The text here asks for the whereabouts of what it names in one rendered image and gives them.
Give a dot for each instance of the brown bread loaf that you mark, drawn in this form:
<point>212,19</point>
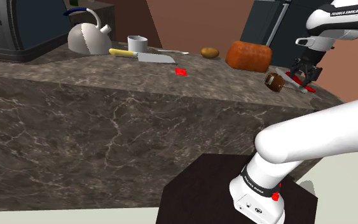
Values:
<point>248,56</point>

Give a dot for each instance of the brown pepper mill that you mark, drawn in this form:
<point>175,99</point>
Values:
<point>274,82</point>

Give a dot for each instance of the silver spoon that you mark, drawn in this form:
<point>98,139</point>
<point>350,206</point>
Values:
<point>172,51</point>

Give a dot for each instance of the small red flat square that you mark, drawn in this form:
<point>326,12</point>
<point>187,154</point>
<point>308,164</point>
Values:
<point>181,71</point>

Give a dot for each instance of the brown potato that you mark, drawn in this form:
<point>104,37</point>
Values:
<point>210,52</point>

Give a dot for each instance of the marble kitchen counter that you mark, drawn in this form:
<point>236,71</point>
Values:
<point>104,124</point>

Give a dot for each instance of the grey cup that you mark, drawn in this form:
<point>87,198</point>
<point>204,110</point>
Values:
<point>137,44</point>

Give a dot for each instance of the dark robot stand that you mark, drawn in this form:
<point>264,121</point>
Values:
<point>197,192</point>

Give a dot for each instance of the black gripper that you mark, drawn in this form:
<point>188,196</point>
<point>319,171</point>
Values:
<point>312,59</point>

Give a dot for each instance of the dark grey refrigerator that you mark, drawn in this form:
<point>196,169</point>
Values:
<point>268,24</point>

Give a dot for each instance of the black microwave oven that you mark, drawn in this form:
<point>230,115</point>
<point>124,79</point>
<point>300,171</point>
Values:
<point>20,28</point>

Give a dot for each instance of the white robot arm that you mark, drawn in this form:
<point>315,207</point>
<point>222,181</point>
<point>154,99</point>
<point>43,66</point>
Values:
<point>315,133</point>

